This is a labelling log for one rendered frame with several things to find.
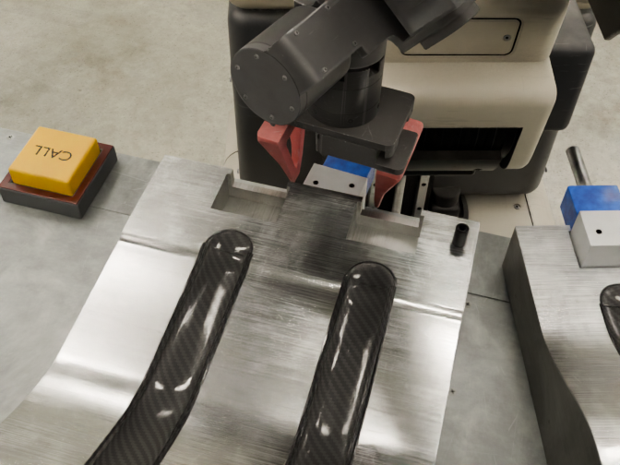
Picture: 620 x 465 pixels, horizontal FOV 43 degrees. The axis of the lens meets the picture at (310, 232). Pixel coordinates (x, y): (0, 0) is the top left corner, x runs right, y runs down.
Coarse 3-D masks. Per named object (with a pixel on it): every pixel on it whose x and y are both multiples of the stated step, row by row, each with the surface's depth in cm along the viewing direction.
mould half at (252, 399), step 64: (192, 192) 62; (320, 192) 62; (128, 256) 58; (192, 256) 58; (256, 256) 58; (320, 256) 58; (384, 256) 58; (448, 256) 58; (128, 320) 55; (256, 320) 55; (320, 320) 55; (448, 320) 55; (64, 384) 51; (128, 384) 52; (256, 384) 52; (384, 384) 52; (448, 384) 52; (0, 448) 46; (64, 448) 46; (192, 448) 48; (256, 448) 48; (384, 448) 49
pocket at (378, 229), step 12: (360, 204) 62; (360, 216) 63; (372, 216) 63; (384, 216) 63; (360, 228) 63; (372, 228) 63; (384, 228) 63; (396, 228) 63; (408, 228) 62; (420, 228) 62; (360, 240) 63; (372, 240) 63; (384, 240) 63; (396, 240) 63; (408, 240) 63; (408, 252) 62
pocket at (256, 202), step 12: (228, 180) 64; (228, 192) 65; (240, 192) 65; (252, 192) 64; (264, 192) 64; (276, 192) 64; (216, 204) 62; (228, 204) 65; (240, 204) 65; (252, 204) 65; (264, 204) 65; (276, 204) 65; (252, 216) 64; (264, 216) 64; (276, 216) 64
